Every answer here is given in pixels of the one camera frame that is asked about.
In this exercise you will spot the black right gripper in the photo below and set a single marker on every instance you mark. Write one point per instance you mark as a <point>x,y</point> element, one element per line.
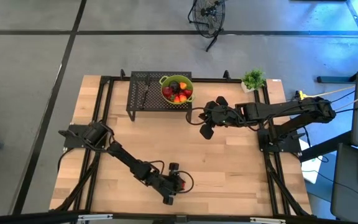
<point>221,116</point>

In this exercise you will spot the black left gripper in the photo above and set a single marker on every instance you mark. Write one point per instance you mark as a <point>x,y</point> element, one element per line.
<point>166,182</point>

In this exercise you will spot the green plastic colander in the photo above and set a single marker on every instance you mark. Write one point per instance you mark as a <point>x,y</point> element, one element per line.
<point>185,79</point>

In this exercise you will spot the dark green avocado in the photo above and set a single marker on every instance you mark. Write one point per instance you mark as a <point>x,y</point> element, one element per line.
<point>175,85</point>

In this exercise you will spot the black kitchen knife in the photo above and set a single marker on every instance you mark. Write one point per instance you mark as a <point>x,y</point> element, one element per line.
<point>146,88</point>

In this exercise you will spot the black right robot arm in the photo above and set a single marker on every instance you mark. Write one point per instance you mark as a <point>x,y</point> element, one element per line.
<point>284,110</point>

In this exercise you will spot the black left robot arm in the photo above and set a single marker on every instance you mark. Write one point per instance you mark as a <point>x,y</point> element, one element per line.
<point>126,158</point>

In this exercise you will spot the green plant in white pot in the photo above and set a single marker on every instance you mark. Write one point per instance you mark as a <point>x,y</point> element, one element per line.
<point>253,80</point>

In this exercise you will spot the yellow power strip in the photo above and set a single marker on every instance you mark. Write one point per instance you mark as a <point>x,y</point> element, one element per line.
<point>300,95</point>

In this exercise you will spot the black perforated metal shelf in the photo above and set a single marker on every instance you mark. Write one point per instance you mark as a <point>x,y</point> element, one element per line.
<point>135,99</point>

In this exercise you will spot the black floor fan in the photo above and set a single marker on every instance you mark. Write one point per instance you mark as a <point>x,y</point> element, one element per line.
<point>208,12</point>

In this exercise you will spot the white floor box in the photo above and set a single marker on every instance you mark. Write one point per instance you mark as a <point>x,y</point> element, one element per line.
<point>311,171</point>

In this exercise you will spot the black desk leg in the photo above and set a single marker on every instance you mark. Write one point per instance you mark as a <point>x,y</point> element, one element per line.
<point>328,146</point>

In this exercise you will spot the dark floor foot bar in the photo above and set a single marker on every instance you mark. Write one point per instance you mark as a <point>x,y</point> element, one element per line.
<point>334,79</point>

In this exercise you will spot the dark grey side desk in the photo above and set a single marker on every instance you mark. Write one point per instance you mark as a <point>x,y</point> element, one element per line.
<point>350,186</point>

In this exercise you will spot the black aluminium table frame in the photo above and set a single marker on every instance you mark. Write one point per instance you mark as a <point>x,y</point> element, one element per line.
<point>216,80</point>

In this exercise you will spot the silver metal bracket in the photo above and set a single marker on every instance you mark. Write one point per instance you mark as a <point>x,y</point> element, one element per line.
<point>267,220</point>
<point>95,217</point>

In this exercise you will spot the black overhead frame beam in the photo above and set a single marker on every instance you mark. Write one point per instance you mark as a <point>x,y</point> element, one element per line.
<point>26,219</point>

